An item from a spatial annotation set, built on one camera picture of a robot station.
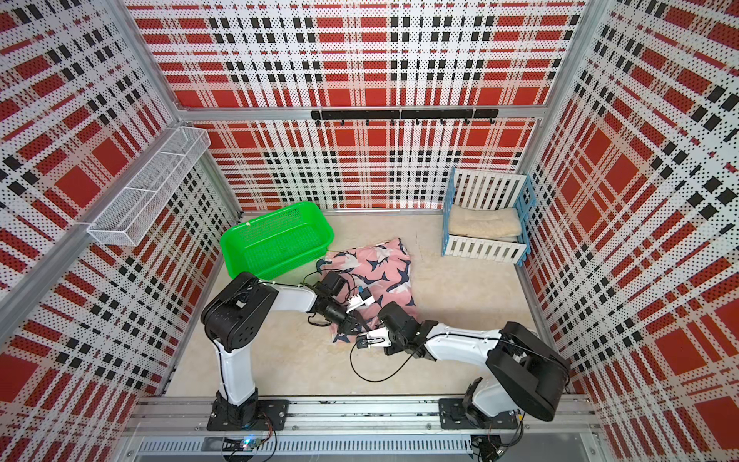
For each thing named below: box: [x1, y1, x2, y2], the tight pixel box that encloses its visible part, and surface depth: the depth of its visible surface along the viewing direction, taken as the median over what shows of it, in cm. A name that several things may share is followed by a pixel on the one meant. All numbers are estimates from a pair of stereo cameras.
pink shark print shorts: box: [316, 237, 420, 343], surface depth 101 cm
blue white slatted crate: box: [441, 167, 538, 267], surface depth 110 cm
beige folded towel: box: [448, 205, 522, 241], surface depth 110 cm
